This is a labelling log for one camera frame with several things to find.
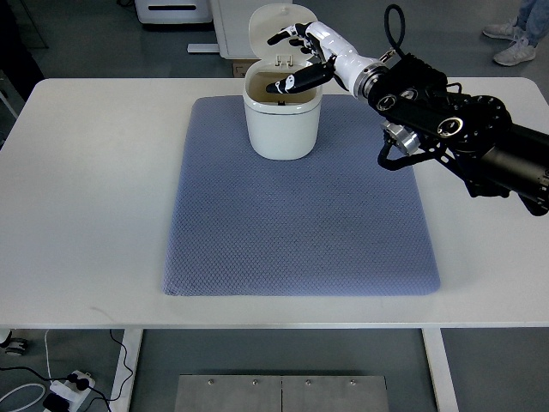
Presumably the grey metal floor plate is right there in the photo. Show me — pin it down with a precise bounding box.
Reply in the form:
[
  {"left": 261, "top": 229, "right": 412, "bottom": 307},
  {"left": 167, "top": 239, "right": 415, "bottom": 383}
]
[{"left": 174, "top": 375, "right": 389, "bottom": 411}]

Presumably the white sneaker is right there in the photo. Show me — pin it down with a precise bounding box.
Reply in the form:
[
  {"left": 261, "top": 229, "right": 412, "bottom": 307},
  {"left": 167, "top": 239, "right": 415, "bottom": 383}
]
[
  {"left": 482, "top": 19, "right": 523, "bottom": 40},
  {"left": 492, "top": 37, "right": 536, "bottom": 67}
]

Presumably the blue quilted mat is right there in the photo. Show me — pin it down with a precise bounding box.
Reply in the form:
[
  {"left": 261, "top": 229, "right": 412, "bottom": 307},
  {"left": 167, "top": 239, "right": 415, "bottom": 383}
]
[{"left": 162, "top": 94, "right": 440, "bottom": 296}]

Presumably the white appliance with slot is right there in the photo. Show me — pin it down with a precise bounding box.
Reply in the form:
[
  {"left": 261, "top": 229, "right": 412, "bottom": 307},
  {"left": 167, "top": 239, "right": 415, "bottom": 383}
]
[{"left": 134, "top": 0, "right": 214, "bottom": 28}]

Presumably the white cable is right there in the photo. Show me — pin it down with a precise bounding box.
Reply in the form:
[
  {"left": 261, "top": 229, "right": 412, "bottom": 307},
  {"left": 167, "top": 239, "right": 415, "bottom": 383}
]
[{"left": 0, "top": 330, "right": 55, "bottom": 412}]

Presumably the cardboard box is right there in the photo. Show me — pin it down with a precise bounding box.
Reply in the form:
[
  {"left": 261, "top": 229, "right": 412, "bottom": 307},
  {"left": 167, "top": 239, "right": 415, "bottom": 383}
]
[{"left": 232, "top": 59, "right": 256, "bottom": 78}]

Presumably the left white table leg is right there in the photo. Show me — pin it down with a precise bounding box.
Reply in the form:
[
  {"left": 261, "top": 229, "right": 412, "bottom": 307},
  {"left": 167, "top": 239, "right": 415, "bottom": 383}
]
[{"left": 110, "top": 329, "right": 143, "bottom": 412}]

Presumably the white trash bin open lid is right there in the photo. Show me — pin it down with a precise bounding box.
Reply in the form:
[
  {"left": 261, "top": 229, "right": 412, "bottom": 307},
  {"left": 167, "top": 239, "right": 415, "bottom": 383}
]
[{"left": 243, "top": 3, "right": 322, "bottom": 160}]

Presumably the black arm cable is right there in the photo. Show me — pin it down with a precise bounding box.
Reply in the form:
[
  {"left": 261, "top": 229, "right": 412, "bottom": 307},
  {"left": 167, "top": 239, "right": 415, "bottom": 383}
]
[{"left": 383, "top": 3, "right": 407, "bottom": 59}]

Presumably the white power strip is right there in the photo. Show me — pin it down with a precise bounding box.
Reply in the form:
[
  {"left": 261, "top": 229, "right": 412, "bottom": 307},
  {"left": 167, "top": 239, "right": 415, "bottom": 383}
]
[{"left": 42, "top": 370, "right": 95, "bottom": 412}]

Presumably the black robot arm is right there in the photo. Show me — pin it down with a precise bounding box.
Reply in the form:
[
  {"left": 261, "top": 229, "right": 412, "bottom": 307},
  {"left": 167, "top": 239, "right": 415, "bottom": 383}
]
[{"left": 353, "top": 54, "right": 548, "bottom": 216}]

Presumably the right white table leg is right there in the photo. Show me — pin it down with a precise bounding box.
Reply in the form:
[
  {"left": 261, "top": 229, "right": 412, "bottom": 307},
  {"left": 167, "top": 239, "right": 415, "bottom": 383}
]
[{"left": 421, "top": 328, "right": 459, "bottom": 412}]

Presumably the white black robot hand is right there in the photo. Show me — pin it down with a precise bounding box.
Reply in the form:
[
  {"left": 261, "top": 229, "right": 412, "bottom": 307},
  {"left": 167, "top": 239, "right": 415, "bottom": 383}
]
[{"left": 266, "top": 21, "right": 387, "bottom": 100}]

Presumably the white table leg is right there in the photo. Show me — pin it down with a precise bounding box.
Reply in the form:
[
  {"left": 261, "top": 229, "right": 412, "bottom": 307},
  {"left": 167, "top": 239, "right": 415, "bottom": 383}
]
[
  {"left": 110, "top": 329, "right": 143, "bottom": 412},
  {"left": 421, "top": 328, "right": 459, "bottom": 412}
]

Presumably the black power cable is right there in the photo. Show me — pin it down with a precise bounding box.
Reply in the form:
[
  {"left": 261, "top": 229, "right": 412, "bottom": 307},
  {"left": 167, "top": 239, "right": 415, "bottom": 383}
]
[{"left": 0, "top": 329, "right": 135, "bottom": 412}]

